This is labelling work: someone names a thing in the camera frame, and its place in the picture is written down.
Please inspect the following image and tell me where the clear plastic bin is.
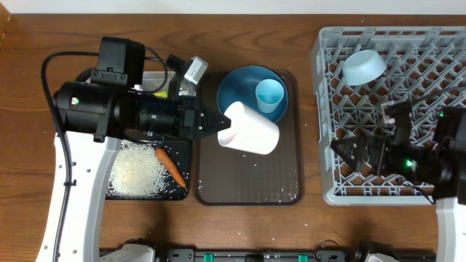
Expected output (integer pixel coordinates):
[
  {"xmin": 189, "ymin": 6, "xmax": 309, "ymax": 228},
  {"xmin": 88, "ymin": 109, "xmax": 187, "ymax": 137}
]
[{"xmin": 139, "ymin": 71, "xmax": 197, "ymax": 96}]

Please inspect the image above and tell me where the foil snack wrapper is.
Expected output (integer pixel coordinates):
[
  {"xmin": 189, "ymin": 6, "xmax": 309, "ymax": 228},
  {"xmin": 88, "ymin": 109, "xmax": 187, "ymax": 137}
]
[{"xmin": 134, "ymin": 84, "xmax": 168, "ymax": 98}]

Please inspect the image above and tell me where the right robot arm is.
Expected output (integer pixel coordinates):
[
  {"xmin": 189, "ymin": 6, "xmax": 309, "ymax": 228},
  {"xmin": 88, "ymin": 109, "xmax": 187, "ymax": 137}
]
[{"xmin": 331, "ymin": 106, "xmax": 465, "ymax": 261}]

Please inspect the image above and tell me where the orange carrot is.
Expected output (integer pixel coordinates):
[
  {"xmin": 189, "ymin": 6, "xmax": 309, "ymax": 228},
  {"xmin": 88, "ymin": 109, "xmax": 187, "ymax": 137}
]
[{"xmin": 154, "ymin": 148, "xmax": 186, "ymax": 188}]

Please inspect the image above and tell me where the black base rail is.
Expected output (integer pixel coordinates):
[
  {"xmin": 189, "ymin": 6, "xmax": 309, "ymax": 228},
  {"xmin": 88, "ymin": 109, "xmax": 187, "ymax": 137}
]
[{"xmin": 100, "ymin": 247, "xmax": 438, "ymax": 262}]

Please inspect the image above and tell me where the black plastic tray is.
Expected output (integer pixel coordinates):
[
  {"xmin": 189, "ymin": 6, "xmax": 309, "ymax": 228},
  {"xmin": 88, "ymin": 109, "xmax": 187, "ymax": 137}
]
[{"xmin": 105, "ymin": 136, "xmax": 193, "ymax": 202}]

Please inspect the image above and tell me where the pink cup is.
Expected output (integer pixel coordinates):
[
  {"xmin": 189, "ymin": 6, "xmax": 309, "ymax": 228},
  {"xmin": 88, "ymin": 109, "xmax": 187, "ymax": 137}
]
[{"xmin": 218, "ymin": 101, "xmax": 280, "ymax": 155}]

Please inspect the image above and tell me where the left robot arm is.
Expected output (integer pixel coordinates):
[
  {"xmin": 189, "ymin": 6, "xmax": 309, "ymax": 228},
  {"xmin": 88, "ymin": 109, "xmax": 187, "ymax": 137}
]
[{"xmin": 37, "ymin": 82, "xmax": 231, "ymax": 261}]

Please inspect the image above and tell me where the grey dishwasher rack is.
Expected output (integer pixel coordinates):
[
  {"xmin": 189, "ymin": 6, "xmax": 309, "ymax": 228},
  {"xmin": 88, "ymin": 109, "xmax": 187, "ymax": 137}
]
[{"xmin": 310, "ymin": 26, "xmax": 465, "ymax": 206}]

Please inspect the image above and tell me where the blue plate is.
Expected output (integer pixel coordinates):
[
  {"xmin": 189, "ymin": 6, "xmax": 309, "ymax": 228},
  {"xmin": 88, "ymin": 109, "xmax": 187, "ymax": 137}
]
[{"xmin": 216, "ymin": 65, "xmax": 288, "ymax": 122}]

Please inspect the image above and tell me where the brown serving tray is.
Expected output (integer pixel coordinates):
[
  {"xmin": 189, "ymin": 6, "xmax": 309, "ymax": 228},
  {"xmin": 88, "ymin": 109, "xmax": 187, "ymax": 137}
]
[{"xmin": 194, "ymin": 70, "xmax": 304, "ymax": 206}]

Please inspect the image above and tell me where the spilled white rice pile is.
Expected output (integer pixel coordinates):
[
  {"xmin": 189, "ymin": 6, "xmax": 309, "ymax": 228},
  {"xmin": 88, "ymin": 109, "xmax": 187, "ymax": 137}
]
[{"xmin": 107, "ymin": 140, "xmax": 190, "ymax": 200}]

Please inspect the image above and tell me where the light blue rice bowl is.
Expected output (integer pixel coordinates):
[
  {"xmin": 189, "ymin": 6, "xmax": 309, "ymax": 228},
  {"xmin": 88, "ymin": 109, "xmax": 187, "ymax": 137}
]
[{"xmin": 342, "ymin": 49, "xmax": 387, "ymax": 86}]

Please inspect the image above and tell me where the light blue cup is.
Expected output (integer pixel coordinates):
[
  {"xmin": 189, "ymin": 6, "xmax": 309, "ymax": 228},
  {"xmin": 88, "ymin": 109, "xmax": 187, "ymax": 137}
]
[{"xmin": 256, "ymin": 79, "xmax": 284, "ymax": 113}]

